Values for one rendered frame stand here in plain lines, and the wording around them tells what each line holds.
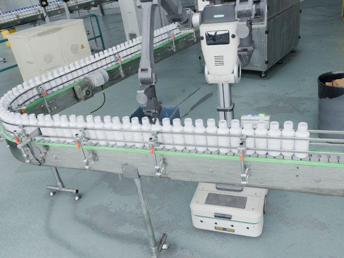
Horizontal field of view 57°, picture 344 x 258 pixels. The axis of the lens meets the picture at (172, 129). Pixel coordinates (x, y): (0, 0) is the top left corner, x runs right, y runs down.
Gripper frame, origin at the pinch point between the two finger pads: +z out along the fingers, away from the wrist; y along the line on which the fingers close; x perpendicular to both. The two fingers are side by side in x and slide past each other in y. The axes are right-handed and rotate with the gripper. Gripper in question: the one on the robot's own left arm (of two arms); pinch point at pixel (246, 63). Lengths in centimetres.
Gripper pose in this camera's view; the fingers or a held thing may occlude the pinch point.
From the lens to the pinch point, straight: 158.5
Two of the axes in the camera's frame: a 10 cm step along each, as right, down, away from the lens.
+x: -9.3, -0.5, 3.6
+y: 3.4, -4.9, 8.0
